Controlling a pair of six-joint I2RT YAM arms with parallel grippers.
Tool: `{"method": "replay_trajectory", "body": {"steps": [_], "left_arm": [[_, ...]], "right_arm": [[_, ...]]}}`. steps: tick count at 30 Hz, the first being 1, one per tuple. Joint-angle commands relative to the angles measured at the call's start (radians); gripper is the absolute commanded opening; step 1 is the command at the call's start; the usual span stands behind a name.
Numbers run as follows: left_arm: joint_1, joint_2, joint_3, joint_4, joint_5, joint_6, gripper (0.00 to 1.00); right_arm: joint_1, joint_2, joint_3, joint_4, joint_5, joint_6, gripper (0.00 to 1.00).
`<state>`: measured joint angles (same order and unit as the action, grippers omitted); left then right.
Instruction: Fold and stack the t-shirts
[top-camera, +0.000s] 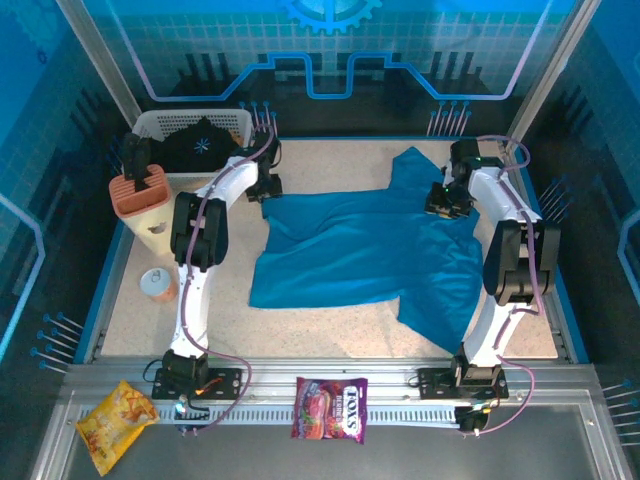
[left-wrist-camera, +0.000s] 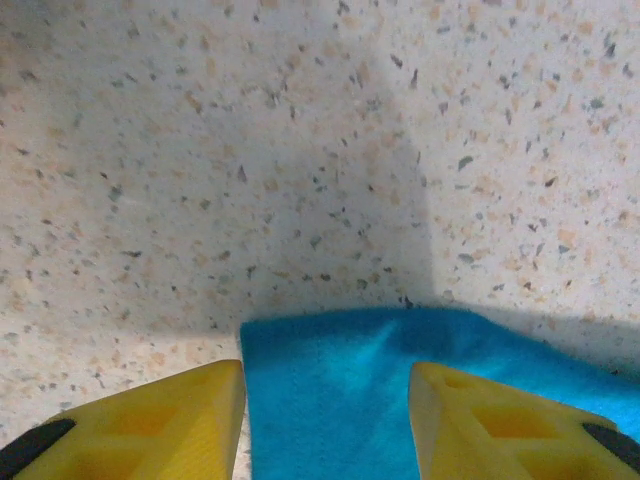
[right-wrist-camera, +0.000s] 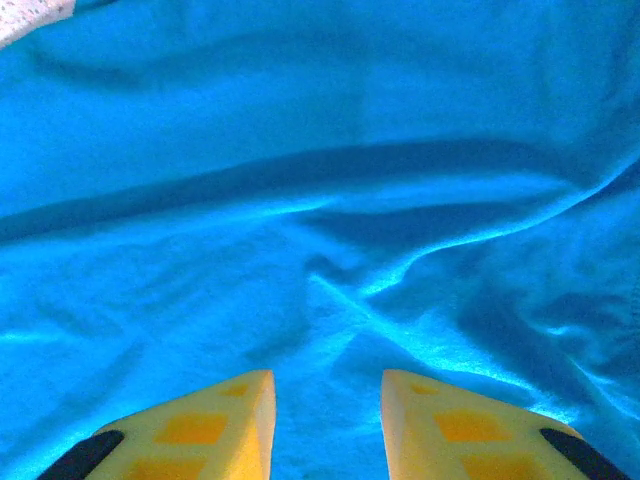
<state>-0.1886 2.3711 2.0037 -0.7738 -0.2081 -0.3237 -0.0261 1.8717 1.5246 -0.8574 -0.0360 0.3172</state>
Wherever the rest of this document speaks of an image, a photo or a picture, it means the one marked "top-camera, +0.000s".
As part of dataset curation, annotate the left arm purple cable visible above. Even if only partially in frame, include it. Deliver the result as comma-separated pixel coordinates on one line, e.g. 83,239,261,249
177,123,278,435

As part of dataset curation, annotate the yellow snack bag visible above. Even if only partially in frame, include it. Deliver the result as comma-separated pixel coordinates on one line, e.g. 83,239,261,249
74,379,161,477

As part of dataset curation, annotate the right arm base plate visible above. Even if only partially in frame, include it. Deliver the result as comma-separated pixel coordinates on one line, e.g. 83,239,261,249
417,366,510,400

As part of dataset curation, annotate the blue t-shirt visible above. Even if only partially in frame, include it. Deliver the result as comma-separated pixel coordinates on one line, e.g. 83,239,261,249
248,146,485,354

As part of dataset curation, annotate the cream knife block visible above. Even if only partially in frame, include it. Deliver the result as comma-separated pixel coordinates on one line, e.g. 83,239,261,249
108,164,177,254

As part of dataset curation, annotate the aluminium frame post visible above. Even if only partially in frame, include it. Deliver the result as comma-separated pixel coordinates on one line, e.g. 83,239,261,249
54,0,144,129
504,0,606,151

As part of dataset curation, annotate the aluminium front rail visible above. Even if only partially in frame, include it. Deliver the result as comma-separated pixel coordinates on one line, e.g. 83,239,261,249
62,357,599,409

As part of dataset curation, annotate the purple Fox's candy bag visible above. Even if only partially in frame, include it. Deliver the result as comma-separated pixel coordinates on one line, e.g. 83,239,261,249
290,376,370,445

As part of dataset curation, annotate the black knife handle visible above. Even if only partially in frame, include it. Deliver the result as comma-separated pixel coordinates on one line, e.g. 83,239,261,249
121,132,141,181
132,139,153,192

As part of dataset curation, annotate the black t-shirt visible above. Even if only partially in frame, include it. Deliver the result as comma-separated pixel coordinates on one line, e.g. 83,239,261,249
149,117,241,174

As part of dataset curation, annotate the white slotted cable duct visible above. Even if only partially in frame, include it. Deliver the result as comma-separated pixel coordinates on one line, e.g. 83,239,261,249
172,407,461,426

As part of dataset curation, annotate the black connector module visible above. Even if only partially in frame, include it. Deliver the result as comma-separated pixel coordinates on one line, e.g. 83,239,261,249
173,394,211,435
455,403,489,435

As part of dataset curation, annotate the aluminium side rail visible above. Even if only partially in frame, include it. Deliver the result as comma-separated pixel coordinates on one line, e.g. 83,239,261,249
82,219,132,364
499,140,576,364

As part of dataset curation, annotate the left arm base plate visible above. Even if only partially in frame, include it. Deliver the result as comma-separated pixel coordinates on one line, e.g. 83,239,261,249
151,367,244,401

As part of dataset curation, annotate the white plastic basket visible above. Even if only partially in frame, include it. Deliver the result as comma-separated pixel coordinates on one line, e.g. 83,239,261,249
130,108,254,189

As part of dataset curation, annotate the tin can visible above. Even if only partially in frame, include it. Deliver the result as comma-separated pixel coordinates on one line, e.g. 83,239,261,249
139,268,179,304

